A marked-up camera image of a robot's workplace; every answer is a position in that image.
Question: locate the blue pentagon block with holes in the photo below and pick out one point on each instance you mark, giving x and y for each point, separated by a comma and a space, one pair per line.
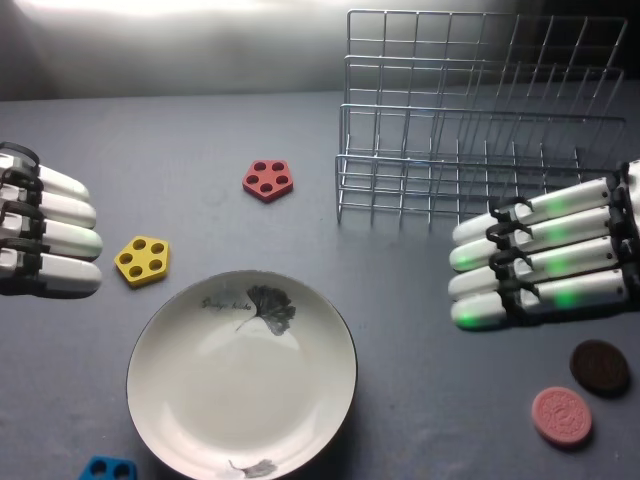
110, 462

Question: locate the red pentagon block with holes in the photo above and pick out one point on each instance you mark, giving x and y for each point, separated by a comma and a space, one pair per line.
267, 172

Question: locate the brown round cookie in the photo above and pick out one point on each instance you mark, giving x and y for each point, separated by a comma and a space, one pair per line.
600, 367

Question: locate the white plate with two leaves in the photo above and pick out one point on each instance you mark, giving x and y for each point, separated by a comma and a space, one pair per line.
225, 380

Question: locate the yellow pentagon block with holes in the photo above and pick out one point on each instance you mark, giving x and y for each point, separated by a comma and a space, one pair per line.
142, 260

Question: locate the pink round cookie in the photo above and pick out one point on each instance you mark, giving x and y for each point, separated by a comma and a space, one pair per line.
562, 415

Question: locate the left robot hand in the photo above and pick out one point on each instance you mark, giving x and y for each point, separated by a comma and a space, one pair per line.
65, 240

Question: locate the grey table cloth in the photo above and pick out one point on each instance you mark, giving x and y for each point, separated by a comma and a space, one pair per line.
425, 310

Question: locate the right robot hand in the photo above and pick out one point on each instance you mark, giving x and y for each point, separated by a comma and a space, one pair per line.
575, 260

